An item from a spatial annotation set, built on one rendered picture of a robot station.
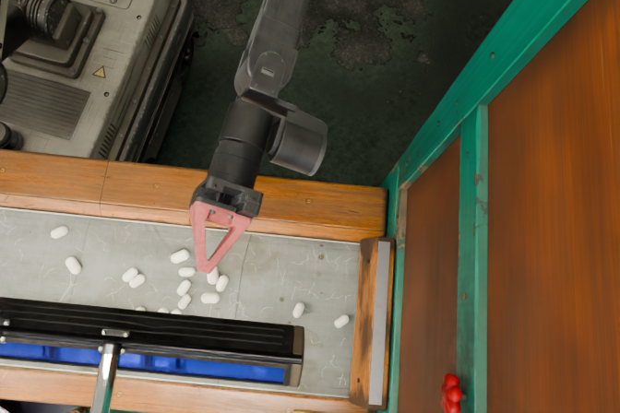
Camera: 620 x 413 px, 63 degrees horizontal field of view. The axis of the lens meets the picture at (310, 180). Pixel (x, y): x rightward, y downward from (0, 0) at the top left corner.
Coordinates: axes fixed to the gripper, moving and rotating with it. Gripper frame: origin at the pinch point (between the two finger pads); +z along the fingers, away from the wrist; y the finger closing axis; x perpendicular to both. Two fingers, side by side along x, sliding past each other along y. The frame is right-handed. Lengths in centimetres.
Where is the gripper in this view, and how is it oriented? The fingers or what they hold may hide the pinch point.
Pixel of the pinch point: (205, 265)
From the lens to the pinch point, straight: 60.4
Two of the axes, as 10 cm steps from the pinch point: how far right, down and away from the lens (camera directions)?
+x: -9.0, -3.1, -3.0
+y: -3.6, 1.5, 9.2
